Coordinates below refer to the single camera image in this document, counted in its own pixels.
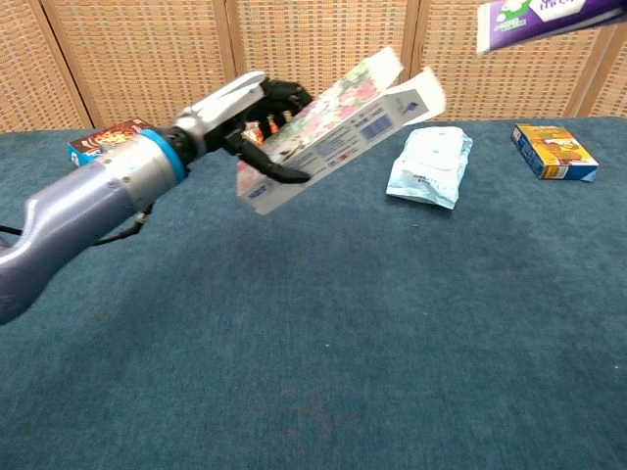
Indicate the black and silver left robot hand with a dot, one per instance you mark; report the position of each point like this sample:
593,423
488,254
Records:
220,110

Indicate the pink floral long box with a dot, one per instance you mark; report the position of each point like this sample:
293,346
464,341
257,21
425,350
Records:
352,122

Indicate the purple white tube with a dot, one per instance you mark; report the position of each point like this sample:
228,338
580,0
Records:
539,17

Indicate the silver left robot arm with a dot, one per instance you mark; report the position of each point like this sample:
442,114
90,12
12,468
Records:
83,205

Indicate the blue cookie box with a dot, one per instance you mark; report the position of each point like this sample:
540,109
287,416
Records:
98,142

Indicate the orange blue small carton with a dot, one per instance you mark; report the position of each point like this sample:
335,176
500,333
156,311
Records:
553,152

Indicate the woven folding screen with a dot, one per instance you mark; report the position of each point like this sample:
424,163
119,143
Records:
147,54

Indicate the light blue wipes pack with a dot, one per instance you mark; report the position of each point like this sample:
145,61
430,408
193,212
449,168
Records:
431,164

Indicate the blue table carpet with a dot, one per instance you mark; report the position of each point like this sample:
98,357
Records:
343,318

